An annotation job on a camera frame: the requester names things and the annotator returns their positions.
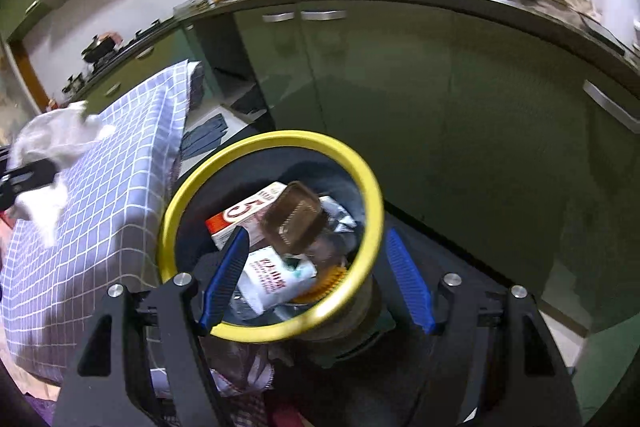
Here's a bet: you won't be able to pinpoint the red white number box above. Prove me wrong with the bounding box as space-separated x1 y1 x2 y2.
205 181 286 249

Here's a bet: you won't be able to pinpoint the small black pot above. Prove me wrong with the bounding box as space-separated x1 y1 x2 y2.
62 74 85 96

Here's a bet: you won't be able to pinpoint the blue checkered tablecloth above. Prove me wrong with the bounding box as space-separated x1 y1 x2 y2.
1 61 198 385

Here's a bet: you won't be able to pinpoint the yellow-rimmed dark trash bin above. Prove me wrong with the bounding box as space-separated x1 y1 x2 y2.
156 130 395 369

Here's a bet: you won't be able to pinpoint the white printed pouch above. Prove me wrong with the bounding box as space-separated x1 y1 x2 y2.
233 247 318 319

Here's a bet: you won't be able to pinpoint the crumpled silver wrapper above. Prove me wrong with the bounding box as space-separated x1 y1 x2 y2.
307 195 358 261

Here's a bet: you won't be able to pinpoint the white plastic bag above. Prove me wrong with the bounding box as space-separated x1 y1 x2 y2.
6 102 115 247

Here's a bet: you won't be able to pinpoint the brown plastic tray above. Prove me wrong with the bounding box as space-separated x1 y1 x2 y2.
260 181 328 256

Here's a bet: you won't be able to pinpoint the orange ridged cap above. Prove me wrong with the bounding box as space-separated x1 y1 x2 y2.
292 265 347 305

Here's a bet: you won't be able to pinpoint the green kitchen cabinets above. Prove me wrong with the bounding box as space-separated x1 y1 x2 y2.
74 0 640 333

